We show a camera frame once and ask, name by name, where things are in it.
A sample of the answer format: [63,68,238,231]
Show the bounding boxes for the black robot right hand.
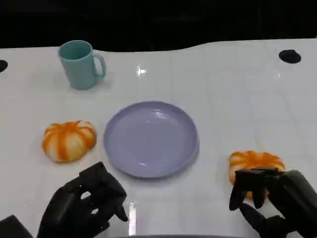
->
[229,167,317,238]

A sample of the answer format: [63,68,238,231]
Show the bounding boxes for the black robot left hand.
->
[37,162,129,238]

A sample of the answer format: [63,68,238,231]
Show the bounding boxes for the orange and white bread roll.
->
[228,150,286,199]
[41,120,97,164]

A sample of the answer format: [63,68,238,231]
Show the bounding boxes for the lilac plate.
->
[103,100,200,179]

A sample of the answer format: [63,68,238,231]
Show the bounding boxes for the pale green mug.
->
[58,40,107,90]

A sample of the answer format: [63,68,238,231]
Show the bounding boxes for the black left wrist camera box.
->
[0,215,34,238]

